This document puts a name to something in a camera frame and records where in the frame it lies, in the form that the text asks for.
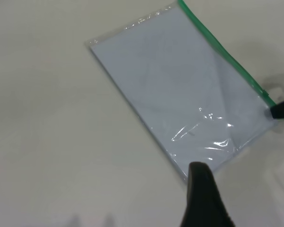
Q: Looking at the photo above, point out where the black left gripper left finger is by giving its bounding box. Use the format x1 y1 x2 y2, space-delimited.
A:
179 161 236 227

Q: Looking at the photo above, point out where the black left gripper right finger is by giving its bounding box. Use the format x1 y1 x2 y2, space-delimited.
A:
266 95 284 121

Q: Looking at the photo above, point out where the clear green-zip plastic pouch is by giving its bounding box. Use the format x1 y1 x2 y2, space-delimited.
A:
89 6 277 184

